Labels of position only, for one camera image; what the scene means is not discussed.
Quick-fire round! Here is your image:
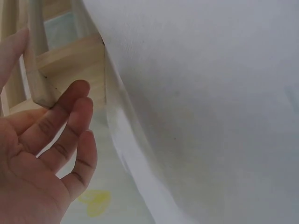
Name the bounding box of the person's left hand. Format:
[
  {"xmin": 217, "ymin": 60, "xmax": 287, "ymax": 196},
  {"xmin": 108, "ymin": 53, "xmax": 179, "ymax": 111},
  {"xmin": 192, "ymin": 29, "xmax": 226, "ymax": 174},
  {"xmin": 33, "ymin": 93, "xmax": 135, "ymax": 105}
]
[{"xmin": 0, "ymin": 27, "xmax": 98, "ymax": 224}]

